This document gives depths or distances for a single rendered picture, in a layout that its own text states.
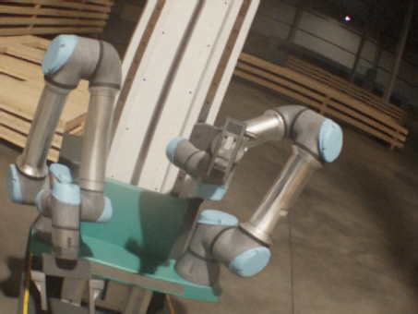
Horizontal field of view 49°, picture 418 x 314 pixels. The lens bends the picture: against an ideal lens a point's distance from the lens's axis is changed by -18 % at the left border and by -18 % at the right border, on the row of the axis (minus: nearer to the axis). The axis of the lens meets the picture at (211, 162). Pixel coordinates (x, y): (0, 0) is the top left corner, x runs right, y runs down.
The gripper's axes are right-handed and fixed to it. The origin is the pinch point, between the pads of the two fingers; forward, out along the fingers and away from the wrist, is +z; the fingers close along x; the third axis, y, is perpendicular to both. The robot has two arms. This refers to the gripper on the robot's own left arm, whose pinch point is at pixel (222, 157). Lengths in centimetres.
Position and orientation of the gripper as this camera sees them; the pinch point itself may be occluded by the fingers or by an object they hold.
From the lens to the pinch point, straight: 112.1
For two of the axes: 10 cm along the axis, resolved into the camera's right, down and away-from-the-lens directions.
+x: -3.4, 9.2, 2.0
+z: -1.0, 1.7, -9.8
